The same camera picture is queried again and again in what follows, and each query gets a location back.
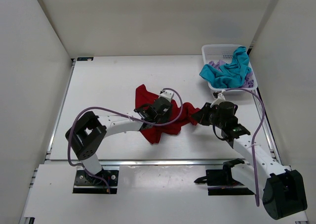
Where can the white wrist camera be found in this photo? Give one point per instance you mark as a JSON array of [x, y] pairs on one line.
[[166, 94], [218, 98]]

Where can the white plastic basket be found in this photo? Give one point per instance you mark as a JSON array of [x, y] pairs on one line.
[[227, 66]]

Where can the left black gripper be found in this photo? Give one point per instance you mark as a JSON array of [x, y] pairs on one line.
[[162, 105]]

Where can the dark label sticker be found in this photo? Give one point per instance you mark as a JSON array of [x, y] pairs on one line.
[[85, 58]]

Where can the teal t-shirt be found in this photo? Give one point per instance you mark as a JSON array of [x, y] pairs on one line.
[[229, 73]]

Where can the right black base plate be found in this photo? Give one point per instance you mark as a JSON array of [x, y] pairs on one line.
[[220, 183]]

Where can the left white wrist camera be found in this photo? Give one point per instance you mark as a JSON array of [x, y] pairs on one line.
[[166, 94]]

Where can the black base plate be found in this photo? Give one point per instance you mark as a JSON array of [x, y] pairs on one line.
[[220, 183], [86, 184]]

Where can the aluminium front rail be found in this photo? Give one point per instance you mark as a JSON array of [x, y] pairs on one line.
[[162, 162]]

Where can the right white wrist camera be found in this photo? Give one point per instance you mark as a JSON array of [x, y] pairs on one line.
[[218, 98]]

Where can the lavender t-shirt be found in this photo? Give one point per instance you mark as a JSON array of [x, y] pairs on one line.
[[248, 80]]

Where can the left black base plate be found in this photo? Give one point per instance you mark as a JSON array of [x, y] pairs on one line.
[[86, 184]]

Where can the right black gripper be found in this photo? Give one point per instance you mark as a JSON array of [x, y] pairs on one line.
[[205, 113]]

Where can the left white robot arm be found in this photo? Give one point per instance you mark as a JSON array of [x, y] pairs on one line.
[[91, 129]]

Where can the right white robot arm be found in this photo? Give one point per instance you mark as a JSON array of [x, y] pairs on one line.
[[280, 189]]

